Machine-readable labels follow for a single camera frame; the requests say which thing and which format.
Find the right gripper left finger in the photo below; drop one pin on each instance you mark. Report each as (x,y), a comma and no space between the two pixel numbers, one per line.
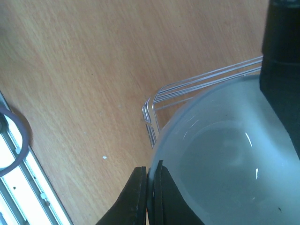
(130,206)

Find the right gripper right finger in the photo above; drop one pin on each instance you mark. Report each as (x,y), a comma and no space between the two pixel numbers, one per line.
(168,205)

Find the white ceramic bowl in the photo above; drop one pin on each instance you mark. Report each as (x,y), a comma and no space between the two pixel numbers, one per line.
(231,158)

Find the metal wire dish rack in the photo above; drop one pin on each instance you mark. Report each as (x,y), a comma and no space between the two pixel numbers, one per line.
(162,105)

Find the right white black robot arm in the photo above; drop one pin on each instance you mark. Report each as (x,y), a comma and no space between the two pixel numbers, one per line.
(279,77)

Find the aluminium front rail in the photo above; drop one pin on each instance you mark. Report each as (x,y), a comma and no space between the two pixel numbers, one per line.
(26,194)

